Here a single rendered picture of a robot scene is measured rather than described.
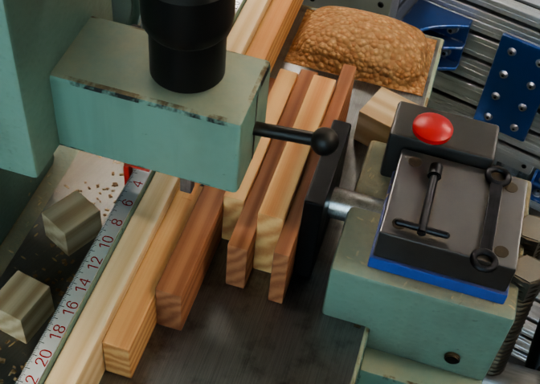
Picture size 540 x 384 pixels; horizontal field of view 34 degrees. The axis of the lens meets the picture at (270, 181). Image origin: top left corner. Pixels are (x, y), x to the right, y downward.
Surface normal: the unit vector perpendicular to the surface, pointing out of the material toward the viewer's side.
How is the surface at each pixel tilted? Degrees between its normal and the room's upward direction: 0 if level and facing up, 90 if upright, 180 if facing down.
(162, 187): 0
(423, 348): 90
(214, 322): 0
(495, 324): 90
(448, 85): 90
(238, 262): 90
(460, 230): 0
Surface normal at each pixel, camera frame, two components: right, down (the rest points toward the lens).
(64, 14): 0.95, 0.26
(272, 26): 0.07, -0.66
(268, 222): -0.29, 0.71
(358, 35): -0.05, -0.36
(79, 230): 0.73, 0.55
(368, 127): -0.57, 0.59
